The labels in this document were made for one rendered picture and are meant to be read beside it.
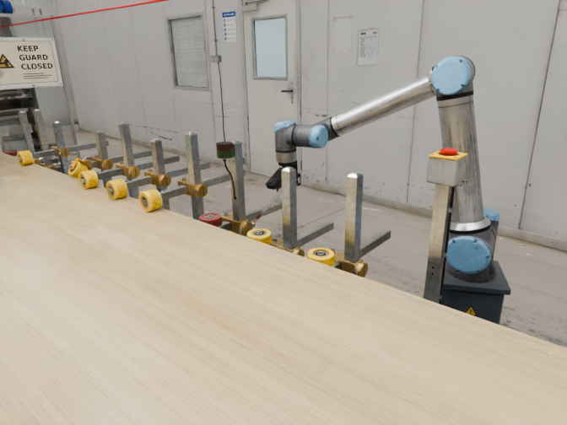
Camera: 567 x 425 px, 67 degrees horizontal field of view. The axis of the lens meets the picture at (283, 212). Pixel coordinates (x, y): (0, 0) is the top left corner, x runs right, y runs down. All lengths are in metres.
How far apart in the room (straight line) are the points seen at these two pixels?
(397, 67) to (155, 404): 3.71
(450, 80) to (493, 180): 2.46
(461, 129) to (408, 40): 2.64
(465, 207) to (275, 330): 0.88
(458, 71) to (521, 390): 0.97
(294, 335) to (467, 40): 3.27
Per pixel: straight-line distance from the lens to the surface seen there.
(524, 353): 0.99
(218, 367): 0.88
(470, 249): 1.61
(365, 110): 1.77
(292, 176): 1.40
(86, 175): 2.12
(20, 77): 3.59
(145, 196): 1.70
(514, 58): 3.78
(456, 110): 1.53
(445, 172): 1.10
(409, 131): 4.15
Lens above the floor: 1.46
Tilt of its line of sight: 20 degrees down
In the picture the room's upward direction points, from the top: 1 degrees counter-clockwise
